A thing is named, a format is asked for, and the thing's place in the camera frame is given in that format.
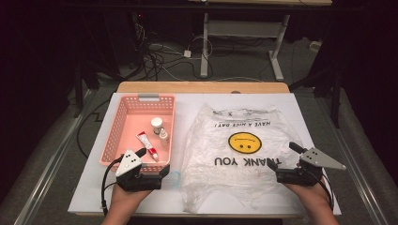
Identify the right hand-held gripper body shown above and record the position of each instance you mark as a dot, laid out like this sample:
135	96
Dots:
300	176

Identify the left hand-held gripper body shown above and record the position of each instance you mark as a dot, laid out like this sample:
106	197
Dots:
137	181

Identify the red and white tube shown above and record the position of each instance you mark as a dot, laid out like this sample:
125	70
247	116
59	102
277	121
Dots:
147	143

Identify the small clear spray bottle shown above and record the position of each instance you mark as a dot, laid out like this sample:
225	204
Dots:
164	137

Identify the pink plastic basket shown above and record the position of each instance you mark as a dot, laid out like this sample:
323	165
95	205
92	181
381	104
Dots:
134	123

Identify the white capped jar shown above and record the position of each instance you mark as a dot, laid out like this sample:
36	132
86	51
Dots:
156	124

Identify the clear smiley plastic bag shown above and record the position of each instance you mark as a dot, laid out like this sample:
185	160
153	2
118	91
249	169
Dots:
231	181

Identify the person's right hand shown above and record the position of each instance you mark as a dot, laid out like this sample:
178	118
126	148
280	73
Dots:
308	195

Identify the person's left hand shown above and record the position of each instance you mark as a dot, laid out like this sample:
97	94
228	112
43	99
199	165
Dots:
126	198

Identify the black metal stand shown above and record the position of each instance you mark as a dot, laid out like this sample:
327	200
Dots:
78	93
336	100

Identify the white table board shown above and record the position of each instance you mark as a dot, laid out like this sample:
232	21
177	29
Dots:
187	106

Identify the white power adapter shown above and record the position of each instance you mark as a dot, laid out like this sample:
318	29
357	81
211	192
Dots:
187	53

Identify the metal floor rail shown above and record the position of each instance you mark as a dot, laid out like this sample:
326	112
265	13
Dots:
353	165
53	159

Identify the white metal desk frame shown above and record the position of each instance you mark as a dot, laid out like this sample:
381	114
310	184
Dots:
244	28

